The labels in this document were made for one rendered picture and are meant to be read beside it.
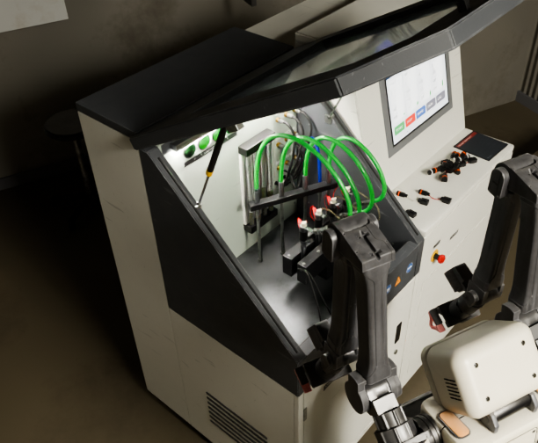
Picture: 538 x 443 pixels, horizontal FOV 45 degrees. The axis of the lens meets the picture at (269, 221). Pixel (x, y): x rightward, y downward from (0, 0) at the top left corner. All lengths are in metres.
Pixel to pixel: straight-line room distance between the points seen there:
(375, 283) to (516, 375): 0.37
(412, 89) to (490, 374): 1.32
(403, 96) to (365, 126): 0.24
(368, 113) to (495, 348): 1.08
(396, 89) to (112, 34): 2.26
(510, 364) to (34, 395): 2.29
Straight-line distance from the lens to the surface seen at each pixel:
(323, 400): 2.19
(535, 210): 1.48
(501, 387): 1.43
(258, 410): 2.27
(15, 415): 3.17
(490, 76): 4.93
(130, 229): 2.17
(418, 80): 2.48
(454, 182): 2.53
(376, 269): 1.24
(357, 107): 2.19
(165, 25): 4.27
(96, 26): 4.15
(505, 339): 1.44
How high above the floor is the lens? 2.43
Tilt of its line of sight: 40 degrees down
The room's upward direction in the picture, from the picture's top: 2 degrees counter-clockwise
